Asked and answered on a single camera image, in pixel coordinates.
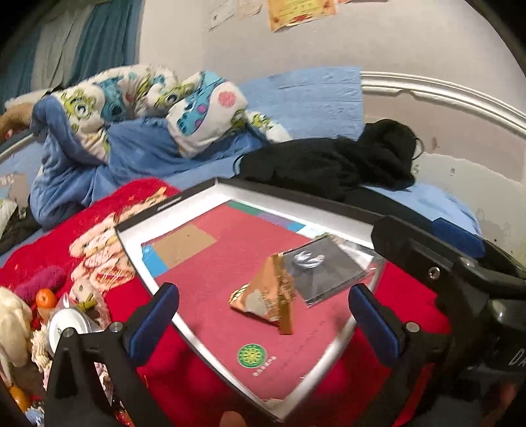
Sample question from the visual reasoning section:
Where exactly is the clear plastic case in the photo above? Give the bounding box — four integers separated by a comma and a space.
283, 233, 379, 306

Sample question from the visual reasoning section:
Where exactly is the black garment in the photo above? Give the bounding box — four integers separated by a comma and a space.
238, 119, 424, 202

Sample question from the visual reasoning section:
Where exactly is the dark cloth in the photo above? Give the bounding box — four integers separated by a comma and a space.
0, 205, 42, 255

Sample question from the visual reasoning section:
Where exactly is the cartoon printed quilt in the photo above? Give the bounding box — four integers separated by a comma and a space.
31, 63, 292, 231

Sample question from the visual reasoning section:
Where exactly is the grey curtain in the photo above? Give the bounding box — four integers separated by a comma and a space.
31, 0, 95, 89

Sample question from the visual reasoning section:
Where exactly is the cream plush doll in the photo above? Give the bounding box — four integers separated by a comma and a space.
0, 286, 34, 368

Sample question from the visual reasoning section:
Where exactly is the white bed headboard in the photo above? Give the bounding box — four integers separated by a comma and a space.
359, 71, 526, 137

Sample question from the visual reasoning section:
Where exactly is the pink fuzzy toy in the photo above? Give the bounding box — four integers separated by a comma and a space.
14, 265, 66, 300

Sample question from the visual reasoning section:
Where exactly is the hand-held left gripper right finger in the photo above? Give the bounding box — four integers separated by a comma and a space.
348, 283, 455, 427

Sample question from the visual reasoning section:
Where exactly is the blue curtain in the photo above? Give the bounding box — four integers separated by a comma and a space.
70, 0, 144, 89
0, 20, 46, 105

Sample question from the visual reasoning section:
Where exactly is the red printed blanket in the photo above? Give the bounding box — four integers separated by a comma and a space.
0, 177, 453, 427

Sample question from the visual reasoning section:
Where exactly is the gold foil wrapper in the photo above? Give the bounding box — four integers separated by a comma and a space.
229, 254, 297, 335

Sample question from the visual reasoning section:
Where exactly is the yellow wall poster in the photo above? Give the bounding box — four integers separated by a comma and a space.
267, 0, 338, 33

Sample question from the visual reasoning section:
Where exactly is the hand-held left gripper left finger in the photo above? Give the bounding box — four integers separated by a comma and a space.
44, 282, 181, 427

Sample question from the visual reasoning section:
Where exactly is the silver metal can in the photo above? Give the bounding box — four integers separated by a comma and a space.
47, 308, 101, 354

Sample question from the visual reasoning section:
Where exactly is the white paper note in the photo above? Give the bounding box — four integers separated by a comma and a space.
209, 0, 243, 31
236, 0, 264, 17

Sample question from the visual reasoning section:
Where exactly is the brown teddy bear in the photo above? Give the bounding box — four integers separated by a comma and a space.
0, 92, 46, 142

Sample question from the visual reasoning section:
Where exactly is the black box with white inside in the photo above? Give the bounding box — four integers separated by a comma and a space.
115, 177, 387, 423

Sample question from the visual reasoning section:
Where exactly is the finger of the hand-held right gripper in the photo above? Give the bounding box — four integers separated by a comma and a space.
371, 215, 482, 289
431, 217, 511, 264

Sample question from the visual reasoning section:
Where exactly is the cream ruffled scrunchie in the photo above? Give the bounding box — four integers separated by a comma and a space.
31, 328, 56, 372

